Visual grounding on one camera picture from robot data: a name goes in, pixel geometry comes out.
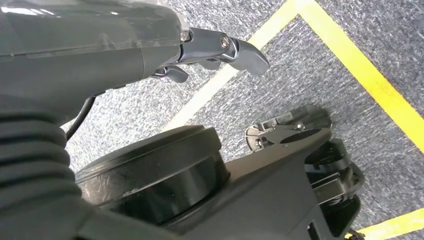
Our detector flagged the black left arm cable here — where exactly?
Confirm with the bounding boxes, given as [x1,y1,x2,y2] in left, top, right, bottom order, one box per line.
[65,96,97,142]

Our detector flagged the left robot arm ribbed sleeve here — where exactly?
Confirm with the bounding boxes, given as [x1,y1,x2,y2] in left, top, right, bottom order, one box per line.
[0,94,97,240]

